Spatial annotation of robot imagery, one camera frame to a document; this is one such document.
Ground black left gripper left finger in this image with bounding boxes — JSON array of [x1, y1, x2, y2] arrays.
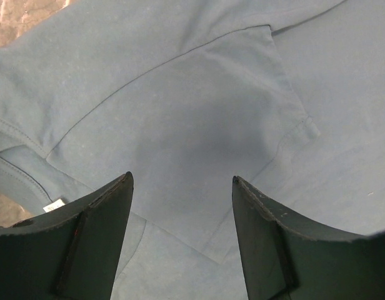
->
[[0, 172, 134, 299]]

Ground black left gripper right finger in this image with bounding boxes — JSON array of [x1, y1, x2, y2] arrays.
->
[[232, 176, 385, 299]]

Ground grey blue t shirt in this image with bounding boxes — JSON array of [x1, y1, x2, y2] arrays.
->
[[0, 1, 385, 299]]

